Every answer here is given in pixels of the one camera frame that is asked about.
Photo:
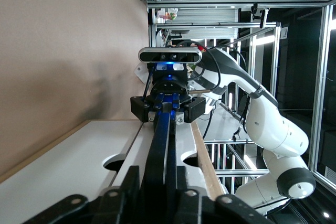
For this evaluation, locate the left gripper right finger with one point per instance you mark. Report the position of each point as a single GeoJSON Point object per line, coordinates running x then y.
{"type": "Point", "coordinates": [210, 208]}

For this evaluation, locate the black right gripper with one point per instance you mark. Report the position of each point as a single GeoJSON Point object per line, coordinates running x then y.
{"type": "Point", "coordinates": [170, 85]}

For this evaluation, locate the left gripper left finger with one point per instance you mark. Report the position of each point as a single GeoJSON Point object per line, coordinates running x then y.
{"type": "Point", "coordinates": [113, 208]}

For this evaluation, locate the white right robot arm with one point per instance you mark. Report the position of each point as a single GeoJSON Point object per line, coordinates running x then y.
{"type": "Point", "coordinates": [267, 124]}

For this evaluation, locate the wooden drawer cabinet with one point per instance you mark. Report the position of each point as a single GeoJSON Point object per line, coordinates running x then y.
{"type": "Point", "coordinates": [207, 166]}

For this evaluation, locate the thin brass rod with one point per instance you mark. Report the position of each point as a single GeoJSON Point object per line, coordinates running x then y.
{"type": "Point", "coordinates": [199, 91]}

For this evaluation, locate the red cap plug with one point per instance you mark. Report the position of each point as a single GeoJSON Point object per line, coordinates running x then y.
{"type": "Point", "coordinates": [201, 48]}

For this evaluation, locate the colourful small items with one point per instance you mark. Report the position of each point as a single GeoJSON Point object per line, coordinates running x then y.
{"type": "Point", "coordinates": [170, 16]}

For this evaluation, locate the brown table cover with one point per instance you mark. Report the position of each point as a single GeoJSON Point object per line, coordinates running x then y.
{"type": "Point", "coordinates": [65, 37]}

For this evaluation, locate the white label sticker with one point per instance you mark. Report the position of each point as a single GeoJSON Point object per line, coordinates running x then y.
{"type": "Point", "coordinates": [330, 174]}

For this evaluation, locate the white paper sign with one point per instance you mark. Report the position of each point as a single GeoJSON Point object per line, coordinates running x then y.
{"type": "Point", "coordinates": [284, 33]}

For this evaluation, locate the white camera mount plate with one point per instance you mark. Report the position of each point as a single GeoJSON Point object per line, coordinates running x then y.
{"type": "Point", "coordinates": [139, 70]}

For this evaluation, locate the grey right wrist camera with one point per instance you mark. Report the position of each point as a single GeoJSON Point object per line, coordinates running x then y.
{"type": "Point", "coordinates": [149, 55]}

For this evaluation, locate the aluminium profile frame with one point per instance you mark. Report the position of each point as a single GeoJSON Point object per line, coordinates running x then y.
{"type": "Point", "coordinates": [210, 4]}

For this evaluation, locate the frame-mounted camera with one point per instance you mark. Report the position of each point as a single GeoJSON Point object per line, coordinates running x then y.
{"type": "Point", "coordinates": [263, 19]}

